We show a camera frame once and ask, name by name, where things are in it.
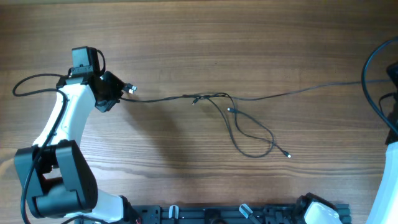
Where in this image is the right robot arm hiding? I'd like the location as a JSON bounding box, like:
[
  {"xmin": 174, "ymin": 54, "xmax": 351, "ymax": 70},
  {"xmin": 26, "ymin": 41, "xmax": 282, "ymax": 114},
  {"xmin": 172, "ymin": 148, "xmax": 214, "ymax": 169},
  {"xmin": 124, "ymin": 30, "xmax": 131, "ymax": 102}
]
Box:
[{"xmin": 366, "ymin": 130, "xmax": 397, "ymax": 224}]

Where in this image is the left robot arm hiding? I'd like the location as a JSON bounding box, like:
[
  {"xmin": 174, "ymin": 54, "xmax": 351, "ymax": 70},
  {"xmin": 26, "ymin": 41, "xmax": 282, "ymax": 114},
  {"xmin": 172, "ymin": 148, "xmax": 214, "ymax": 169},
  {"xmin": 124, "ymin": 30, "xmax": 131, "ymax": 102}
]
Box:
[{"xmin": 14, "ymin": 47, "xmax": 142, "ymax": 223}]

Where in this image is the left camera black cable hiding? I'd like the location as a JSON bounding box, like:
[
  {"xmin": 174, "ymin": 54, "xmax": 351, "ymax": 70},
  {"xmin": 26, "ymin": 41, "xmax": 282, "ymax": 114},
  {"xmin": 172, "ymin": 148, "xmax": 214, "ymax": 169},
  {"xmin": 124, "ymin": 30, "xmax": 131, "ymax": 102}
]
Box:
[{"xmin": 12, "ymin": 73, "xmax": 71, "ymax": 224}]

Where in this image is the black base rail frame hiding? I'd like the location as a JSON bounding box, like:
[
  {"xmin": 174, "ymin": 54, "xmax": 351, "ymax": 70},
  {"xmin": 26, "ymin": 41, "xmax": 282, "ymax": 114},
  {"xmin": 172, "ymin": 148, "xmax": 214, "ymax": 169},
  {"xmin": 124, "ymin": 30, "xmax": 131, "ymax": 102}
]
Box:
[{"xmin": 124, "ymin": 203, "xmax": 352, "ymax": 224}]

